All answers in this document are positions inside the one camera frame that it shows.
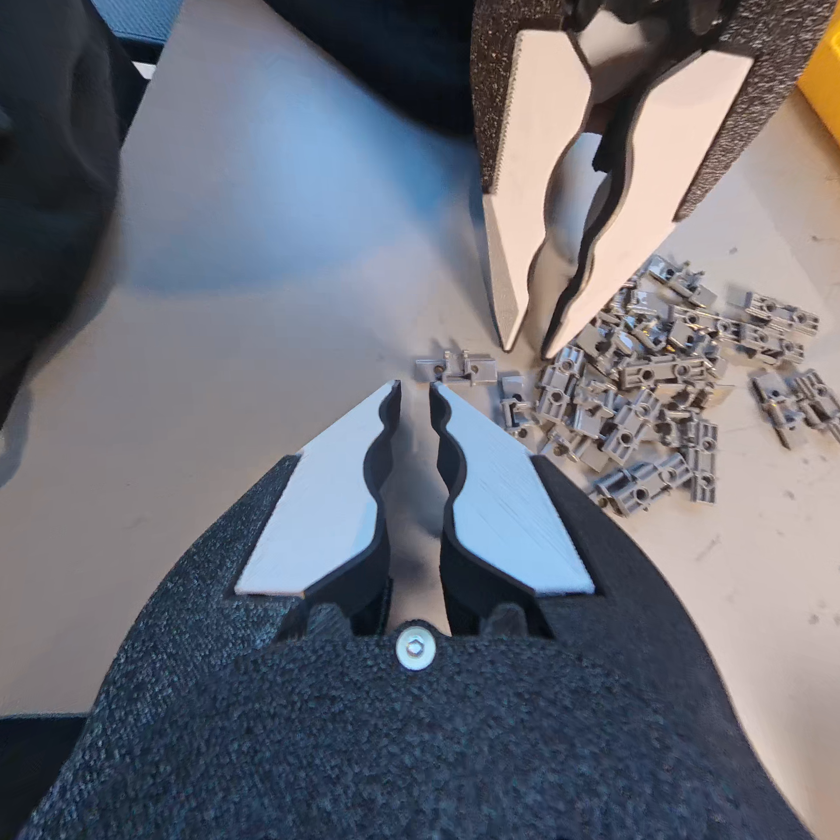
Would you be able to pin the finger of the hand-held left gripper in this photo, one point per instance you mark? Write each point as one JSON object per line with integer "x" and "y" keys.
{"x": 532, "y": 132}
{"x": 676, "y": 132}

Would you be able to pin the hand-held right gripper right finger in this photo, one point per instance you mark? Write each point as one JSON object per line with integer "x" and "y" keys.
{"x": 512, "y": 512}

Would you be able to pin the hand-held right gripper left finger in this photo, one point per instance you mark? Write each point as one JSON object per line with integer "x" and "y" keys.
{"x": 315, "y": 512}

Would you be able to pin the yellow plastic bin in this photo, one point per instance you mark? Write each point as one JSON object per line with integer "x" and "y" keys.
{"x": 823, "y": 66}

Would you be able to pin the pile of grey track links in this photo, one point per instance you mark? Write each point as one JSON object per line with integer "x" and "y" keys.
{"x": 630, "y": 393}

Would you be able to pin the person's left forearm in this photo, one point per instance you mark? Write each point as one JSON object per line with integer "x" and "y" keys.
{"x": 380, "y": 59}

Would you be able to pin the grey desk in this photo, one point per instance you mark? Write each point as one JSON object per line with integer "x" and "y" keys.
{"x": 262, "y": 262}

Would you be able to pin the person's black hooded sweater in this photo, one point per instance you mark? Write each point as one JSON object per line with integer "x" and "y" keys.
{"x": 52, "y": 197}

